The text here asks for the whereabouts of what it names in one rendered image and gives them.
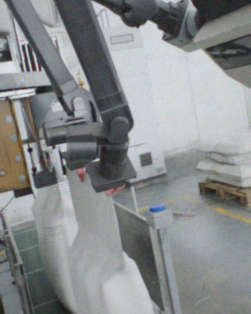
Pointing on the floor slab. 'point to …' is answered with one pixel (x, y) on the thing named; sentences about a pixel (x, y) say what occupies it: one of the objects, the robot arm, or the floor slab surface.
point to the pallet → (225, 191)
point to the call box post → (169, 271)
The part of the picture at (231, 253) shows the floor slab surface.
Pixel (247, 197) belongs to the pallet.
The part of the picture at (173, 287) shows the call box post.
